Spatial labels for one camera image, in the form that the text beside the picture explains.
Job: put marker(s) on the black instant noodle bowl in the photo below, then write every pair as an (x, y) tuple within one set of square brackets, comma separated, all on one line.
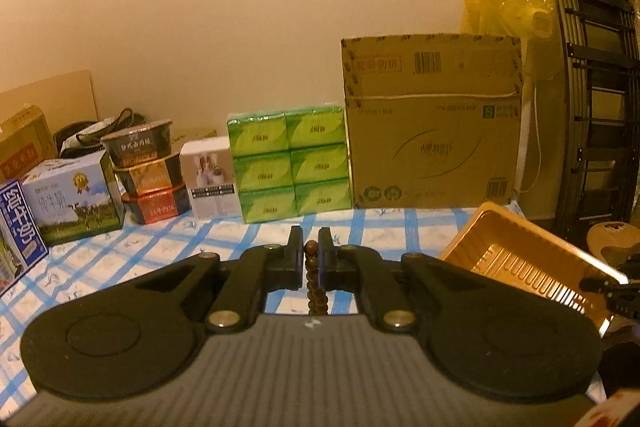
[(137, 142)]

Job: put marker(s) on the blue checked tablecloth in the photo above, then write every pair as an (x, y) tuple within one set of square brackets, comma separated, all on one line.
[(150, 237)]

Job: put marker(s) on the yellow plastic bag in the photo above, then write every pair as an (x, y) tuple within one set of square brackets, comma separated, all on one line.
[(510, 2)]

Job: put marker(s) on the folding metal rack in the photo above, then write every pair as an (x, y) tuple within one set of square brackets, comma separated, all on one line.
[(600, 107)]

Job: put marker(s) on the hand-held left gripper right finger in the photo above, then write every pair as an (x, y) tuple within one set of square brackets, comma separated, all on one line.
[(322, 252)]

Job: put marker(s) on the large brown cardboard box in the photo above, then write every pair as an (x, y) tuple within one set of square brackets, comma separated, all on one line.
[(430, 132)]

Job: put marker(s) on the stack of green tissue packs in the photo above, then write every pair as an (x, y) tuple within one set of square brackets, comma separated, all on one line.
[(290, 162)]

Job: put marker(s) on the wooden board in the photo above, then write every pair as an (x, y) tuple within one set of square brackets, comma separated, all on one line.
[(50, 94)]

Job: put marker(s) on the wooden stool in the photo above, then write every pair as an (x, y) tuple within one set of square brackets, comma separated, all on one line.
[(610, 237)]

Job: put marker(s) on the milk box with cow picture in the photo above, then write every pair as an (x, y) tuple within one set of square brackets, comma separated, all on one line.
[(70, 202)]

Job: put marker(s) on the small tan box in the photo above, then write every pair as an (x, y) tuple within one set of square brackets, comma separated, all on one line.
[(192, 137)]

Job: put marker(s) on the gold instant noodle bowl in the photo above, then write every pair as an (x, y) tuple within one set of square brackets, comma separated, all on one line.
[(147, 177)]

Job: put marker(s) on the red instant noodle bowl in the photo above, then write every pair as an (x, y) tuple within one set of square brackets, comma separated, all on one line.
[(155, 207)]

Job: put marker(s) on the white printed box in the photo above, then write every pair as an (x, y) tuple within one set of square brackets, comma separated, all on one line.
[(210, 182)]

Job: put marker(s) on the golden plastic tray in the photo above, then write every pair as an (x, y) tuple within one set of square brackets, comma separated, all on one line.
[(500, 252)]

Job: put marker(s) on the blue milk carton case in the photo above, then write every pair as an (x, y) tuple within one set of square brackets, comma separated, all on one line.
[(20, 237)]

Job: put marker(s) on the small brown cardboard box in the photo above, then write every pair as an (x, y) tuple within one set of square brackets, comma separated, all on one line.
[(25, 142)]

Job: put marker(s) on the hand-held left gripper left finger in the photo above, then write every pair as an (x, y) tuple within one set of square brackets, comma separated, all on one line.
[(298, 252)]

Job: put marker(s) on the black bag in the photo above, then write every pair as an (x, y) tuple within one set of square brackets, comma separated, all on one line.
[(90, 137)]

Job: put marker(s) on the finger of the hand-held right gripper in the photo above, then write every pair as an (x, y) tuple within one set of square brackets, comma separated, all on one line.
[(602, 283), (622, 306)]

